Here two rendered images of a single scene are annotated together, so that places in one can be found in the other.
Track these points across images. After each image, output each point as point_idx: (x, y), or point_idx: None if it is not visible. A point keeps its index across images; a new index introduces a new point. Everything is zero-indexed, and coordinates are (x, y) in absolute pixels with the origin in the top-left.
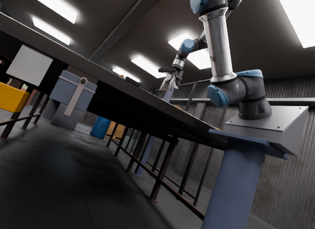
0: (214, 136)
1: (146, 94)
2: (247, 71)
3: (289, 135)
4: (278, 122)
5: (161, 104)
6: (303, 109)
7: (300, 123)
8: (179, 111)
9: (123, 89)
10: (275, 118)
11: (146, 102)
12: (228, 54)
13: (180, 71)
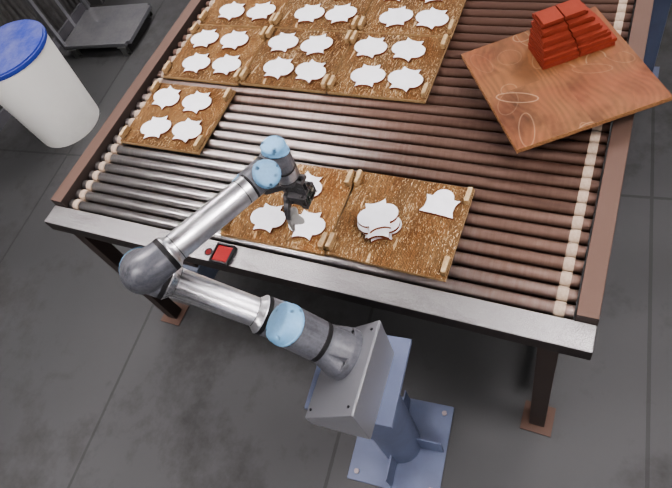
0: (385, 310)
1: (240, 270)
2: (276, 321)
3: (325, 423)
4: (320, 402)
5: (267, 278)
6: (344, 412)
7: (343, 422)
8: (296, 284)
9: (218, 268)
10: (330, 392)
11: (249, 276)
12: (223, 315)
13: (295, 185)
